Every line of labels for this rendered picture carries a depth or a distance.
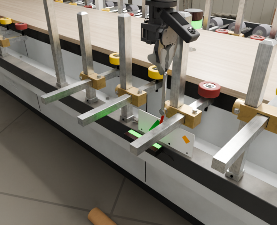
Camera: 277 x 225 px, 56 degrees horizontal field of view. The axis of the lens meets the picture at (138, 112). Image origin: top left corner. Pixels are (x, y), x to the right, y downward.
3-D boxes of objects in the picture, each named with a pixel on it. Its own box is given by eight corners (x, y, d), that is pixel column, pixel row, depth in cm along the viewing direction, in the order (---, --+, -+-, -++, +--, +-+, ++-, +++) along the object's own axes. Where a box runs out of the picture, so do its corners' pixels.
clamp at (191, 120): (192, 129, 87) (194, 116, 85) (161, 114, 95) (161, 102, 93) (201, 122, 91) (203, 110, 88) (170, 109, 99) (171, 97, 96)
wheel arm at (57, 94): (46, 106, 105) (44, 97, 102) (41, 104, 107) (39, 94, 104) (123, 75, 132) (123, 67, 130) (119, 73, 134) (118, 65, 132)
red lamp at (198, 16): (195, 21, 76) (196, 13, 75) (178, 18, 80) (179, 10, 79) (206, 18, 80) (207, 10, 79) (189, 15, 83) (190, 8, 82)
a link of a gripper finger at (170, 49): (157, 67, 85) (159, 39, 80) (172, 72, 82) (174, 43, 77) (152, 70, 83) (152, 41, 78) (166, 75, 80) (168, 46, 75)
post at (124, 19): (127, 128, 115) (124, 14, 90) (121, 126, 117) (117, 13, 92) (132, 125, 117) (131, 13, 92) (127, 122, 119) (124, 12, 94)
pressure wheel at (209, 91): (209, 118, 98) (214, 90, 92) (191, 110, 102) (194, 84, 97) (220, 110, 103) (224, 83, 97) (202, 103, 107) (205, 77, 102)
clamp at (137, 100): (137, 108, 102) (137, 96, 100) (114, 97, 110) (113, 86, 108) (147, 102, 106) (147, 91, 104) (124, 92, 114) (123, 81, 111)
